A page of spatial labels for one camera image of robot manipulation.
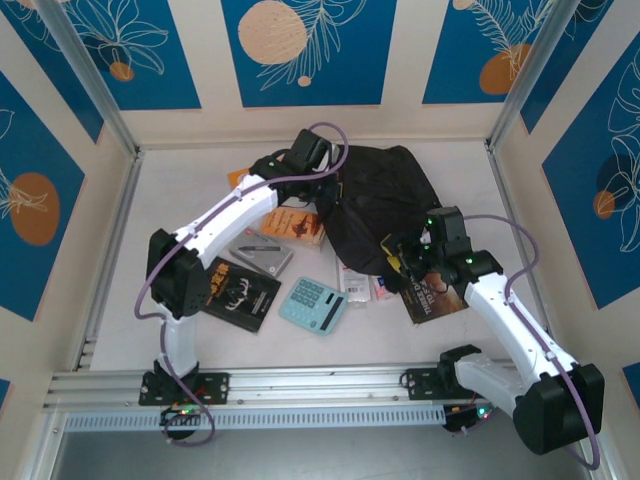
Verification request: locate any right controller board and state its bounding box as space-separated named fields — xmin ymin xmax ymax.
xmin=443 ymin=402 xmax=496 ymax=435

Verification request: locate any right aluminium side rail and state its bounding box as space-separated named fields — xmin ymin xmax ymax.
xmin=487 ymin=142 xmax=554 ymax=351

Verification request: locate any pink eraser packet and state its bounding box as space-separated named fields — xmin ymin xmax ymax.
xmin=372 ymin=274 xmax=397 ymax=303

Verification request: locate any left aluminium upright post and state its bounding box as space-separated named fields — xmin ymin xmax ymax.
xmin=37 ymin=0 xmax=141 ymax=159

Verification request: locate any black mount plate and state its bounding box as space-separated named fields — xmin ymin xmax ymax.
xmin=405 ymin=367 xmax=496 ymax=401
xmin=138 ymin=370 xmax=231 ymax=406

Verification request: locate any left aluminium side rail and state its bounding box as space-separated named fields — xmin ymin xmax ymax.
xmin=74 ymin=147 xmax=146 ymax=374

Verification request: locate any aluminium side rail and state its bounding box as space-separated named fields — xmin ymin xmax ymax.
xmin=487 ymin=142 xmax=554 ymax=351
xmin=74 ymin=147 xmax=146 ymax=374

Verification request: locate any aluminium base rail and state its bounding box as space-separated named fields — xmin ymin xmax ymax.
xmin=42 ymin=362 xmax=586 ymax=412

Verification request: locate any grey marker pen box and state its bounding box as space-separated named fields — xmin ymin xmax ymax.
xmin=228 ymin=227 xmax=295 ymax=280

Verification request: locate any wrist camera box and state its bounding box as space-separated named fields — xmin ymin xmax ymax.
xmin=291 ymin=128 xmax=334 ymax=172
xmin=424 ymin=205 xmax=472 ymax=251

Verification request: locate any left black mount plate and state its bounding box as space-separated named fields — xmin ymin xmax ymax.
xmin=138 ymin=370 xmax=231 ymax=406

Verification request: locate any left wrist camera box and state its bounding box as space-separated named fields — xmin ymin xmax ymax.
xmin=291 ymin=128 xmax=334 ymax=172

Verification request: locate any right aluminium upright post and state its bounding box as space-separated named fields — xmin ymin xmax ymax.
xmin=486 ymin=0 xmax=587 ymax=154

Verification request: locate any right black mount plate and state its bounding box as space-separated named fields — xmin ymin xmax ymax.
xmin=405 ymin=367 xmax=496 ymax=401

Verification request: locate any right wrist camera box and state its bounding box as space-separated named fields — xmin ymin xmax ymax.
xmin=424 ymin=205 xmax=472 ymax=251

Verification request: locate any white slotted cable duct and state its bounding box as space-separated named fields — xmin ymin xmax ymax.
xmin=64 ymin=405 xmax=447 ymax=433

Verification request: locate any orange brown paperback book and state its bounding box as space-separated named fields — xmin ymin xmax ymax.
xmin=259 ymin=207 xmax=327 ymax=250

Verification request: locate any black backpack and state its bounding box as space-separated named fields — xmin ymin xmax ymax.
xmin=315 ymin=144 xmax=445 ymax=282

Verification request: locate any Three Days To See book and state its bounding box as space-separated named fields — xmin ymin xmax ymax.
xmin=399 ymin=277 xmax=471 ymax=326

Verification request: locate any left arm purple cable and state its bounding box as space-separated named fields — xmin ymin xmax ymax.
xmin=134 ymin=122 xmax=351 ymax=447

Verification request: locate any left controller board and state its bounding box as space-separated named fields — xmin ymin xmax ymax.
xmin=159 ymin=405 xmax=202 ymax=427

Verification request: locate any black book with antlers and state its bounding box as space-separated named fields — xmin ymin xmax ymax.
xmin=199 ymin=257 xmax=283 ymax=336

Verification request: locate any light blue calculator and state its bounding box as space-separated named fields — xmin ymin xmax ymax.
xmin=277 ymin=276 xmax=349 ymax=338

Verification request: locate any aluminium upright post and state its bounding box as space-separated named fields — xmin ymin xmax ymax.
xmin=37 ymin=0 xmax=141 ymax=159
xmin=486 ymin=0 xmax=587 ymax=154

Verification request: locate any controller board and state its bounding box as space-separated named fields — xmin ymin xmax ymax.
xmin=159 ymin=405 xmax=202 ymax=427
xmin=443 ymin=402 xmax=496 ymax=435

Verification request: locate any clear plastic stationery packet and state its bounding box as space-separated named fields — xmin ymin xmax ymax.
xmin=338 ymin=259 xmax=374 ymax=308

